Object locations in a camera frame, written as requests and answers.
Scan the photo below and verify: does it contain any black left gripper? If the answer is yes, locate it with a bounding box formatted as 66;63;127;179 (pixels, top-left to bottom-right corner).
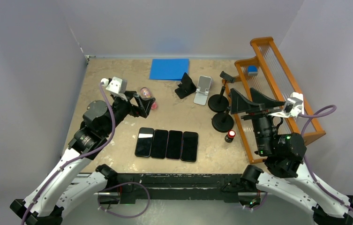
102;90;154;136

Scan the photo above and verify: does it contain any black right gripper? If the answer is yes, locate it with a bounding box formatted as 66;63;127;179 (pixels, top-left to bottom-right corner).
228;87;283;155

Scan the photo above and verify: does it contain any black round base phone stand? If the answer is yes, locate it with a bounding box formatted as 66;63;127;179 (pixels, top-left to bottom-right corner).
211;106;234;133

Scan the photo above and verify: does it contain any black phone white stripe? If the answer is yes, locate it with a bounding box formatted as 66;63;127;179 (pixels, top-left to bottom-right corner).
135;127;155;158

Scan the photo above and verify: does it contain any black phone purple edge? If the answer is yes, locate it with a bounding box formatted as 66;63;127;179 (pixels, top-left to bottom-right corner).
180;131;199;162

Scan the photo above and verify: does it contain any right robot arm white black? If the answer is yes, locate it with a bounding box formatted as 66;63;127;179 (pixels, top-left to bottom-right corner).
229;88;353;225

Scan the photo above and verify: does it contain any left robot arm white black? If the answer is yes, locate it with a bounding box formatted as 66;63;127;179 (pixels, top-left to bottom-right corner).
10;91;155;225

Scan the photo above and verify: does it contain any white silver phone stand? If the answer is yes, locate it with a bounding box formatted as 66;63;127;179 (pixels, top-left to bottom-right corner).
193;75;212;105

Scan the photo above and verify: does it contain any black folding phone stand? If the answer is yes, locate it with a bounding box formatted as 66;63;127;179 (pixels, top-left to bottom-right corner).
174;73;197;99

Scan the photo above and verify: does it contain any pink patterned bottle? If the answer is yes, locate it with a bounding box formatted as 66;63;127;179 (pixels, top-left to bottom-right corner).
140;87;158;110

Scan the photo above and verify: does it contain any blue sponge block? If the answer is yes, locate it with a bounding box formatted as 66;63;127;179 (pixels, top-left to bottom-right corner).
247;65;258;77

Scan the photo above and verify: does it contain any orange wooden rack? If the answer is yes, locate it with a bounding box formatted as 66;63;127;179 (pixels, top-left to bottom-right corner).
222;37;327;165

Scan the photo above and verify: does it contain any blue foam mat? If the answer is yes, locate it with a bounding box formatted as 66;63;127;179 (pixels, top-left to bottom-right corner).
149;59;189;81

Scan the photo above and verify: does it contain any red black emergency button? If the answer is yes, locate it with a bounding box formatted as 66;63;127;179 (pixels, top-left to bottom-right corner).
225;130;236;143

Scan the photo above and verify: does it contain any white clip on rack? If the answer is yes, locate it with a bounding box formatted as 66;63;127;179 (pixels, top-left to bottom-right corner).
290;92;304;100

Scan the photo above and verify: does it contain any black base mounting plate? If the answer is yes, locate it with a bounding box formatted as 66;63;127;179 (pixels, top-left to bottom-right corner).
97;172;271;206

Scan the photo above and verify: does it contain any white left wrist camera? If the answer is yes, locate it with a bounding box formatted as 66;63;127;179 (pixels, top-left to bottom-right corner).
100;76;128;101

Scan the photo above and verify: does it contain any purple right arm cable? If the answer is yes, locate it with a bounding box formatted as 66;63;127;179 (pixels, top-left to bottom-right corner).
243;105;353;225

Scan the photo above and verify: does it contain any aluminium frame rail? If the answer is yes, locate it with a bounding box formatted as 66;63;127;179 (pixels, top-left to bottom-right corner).
68;172;258;199

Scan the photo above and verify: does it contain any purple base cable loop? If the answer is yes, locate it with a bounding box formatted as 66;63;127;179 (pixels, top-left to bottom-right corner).
97;182;151;220

